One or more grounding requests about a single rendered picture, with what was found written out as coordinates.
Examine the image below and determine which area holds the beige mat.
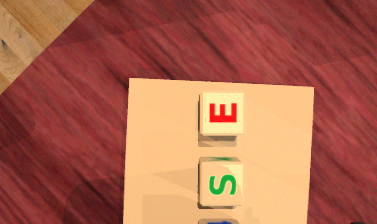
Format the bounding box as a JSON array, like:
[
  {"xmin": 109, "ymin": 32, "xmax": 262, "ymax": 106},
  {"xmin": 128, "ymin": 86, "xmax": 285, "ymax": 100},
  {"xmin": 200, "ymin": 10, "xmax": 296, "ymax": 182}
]
[{"xmin": 123, "ymin": 78, "xmax": 314, "ymax": 224}]

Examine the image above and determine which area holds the beige block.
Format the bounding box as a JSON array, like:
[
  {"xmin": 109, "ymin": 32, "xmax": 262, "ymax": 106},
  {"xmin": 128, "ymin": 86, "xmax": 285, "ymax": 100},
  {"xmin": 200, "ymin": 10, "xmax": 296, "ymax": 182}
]
[
  {"xmin": 199, "ymin": 91, "xmax": 245, "ymax": 135},
  {"xmin": 198, "ymin": 218, "xmax": 239, "ymax": 224},
  {"xmin": 199, "ymin": 156, "xmax": 245, "ymax": 206}
]

